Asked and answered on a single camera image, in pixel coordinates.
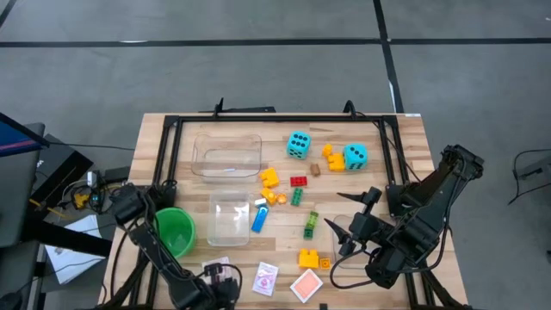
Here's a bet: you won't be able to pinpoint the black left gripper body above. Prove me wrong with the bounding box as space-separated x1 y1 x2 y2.
201 275 242 310

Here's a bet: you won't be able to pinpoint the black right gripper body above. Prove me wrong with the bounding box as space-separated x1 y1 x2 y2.
349 201 391 259

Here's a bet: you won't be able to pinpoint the large yellow building block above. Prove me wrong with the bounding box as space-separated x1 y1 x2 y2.
298 248 320 270

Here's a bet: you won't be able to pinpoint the teal foam die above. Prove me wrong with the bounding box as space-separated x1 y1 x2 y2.
342 142 369 171
286 130 313 161

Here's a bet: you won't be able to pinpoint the pink playing card deck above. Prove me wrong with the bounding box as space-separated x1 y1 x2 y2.
251 261 280 298

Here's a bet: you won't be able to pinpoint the yellow stepped building block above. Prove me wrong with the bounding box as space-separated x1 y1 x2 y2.
258 167 281 189
327 152 347 173

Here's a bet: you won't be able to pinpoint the blue long brick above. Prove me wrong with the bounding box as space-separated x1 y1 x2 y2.
251 205 270 234

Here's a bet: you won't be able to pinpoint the clear rounded plastic bin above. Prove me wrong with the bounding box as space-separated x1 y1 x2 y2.
331 214 375 271

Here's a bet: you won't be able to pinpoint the tall clear plastic container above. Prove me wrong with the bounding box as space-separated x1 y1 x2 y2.
207 190 251 248

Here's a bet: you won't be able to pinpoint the green plastic bucket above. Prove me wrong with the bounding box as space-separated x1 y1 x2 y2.
153 207 198 260

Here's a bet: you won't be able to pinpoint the orange playing card deck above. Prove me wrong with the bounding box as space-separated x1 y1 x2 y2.
288 268 325 305

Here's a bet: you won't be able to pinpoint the white paper sheets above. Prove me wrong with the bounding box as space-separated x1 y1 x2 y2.
44 214 108 286

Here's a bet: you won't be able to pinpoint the black floor beam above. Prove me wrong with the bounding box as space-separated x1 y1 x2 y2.
21 219 114 258

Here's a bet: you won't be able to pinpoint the grey floor device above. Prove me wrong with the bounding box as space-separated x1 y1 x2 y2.
516 155 551 183

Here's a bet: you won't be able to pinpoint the black computer case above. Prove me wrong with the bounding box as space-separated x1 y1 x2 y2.
32 133 95 208

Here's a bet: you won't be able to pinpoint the grey side desk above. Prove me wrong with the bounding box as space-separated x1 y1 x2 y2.
0 122 46 251

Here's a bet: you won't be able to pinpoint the monitor with blue screen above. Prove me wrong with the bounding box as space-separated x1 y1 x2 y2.
0 111 51 158

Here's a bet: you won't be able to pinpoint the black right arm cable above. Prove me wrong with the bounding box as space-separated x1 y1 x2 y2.
328 245 391 291

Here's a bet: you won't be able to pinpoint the wide clear handled bin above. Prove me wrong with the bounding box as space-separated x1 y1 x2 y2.
190 132 263 179

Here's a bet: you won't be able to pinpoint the black metal table frame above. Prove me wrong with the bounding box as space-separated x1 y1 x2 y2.
145 112 431 310

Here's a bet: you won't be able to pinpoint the black floor cable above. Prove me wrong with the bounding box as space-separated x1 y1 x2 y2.
501 147 551 207

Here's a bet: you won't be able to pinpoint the black rear bracket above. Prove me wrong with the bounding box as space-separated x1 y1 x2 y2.
200 96 277 115

